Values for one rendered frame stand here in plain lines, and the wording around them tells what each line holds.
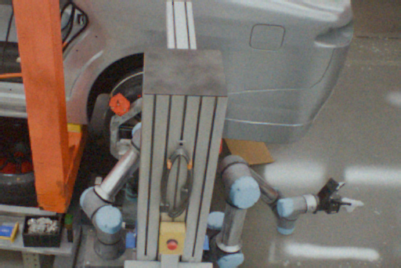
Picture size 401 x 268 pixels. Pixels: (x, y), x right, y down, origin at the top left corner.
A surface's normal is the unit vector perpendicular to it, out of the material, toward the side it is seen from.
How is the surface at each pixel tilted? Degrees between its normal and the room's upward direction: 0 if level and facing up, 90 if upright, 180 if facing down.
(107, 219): 8
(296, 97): 90
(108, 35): 90
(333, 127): 0
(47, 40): 90
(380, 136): 0
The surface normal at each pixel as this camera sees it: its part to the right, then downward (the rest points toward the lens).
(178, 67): 0.04, -0.75
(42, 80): -0.11, 0.66
